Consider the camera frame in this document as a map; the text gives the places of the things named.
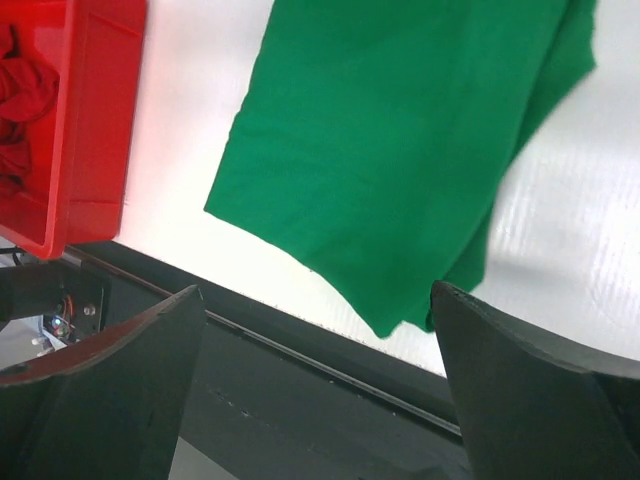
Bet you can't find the green t-shirt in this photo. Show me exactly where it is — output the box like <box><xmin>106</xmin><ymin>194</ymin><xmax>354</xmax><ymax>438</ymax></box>
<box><xmin>204</xmin><ymin>1</ymin><xmax>596</xmax><ymax>338</ymax></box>

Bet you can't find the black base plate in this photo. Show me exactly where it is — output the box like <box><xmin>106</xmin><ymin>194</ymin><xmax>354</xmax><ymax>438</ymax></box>
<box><xmin>0</xmin><ymin>242</ymin><xmax>476</xmax><ymax>480</ymax></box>

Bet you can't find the red plastic bin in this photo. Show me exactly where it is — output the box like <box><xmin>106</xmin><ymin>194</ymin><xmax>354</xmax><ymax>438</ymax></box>
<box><xmin>1</xmin><ymin>1</ymin><xmax>148</xmax><ymax>259</ymax></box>

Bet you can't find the red t-shirt in bin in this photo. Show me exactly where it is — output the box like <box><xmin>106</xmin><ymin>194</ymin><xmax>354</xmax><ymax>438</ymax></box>
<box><xmin>1</xmin><ymin>24</ymin><xmax>59</xmax><ymax>198</ymax></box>

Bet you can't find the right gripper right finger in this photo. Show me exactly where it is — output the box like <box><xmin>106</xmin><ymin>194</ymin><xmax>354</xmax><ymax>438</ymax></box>
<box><xmin>431</xmin><ymin>282</ymin><xmax>639</xmax><ymax>479</ymax></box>

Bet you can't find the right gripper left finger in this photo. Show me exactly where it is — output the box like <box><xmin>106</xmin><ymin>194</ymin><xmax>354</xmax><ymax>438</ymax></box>
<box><xmin>1</xmin><ymin>286</ymin><xmax>206</xmax><ymax>479</ymax></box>

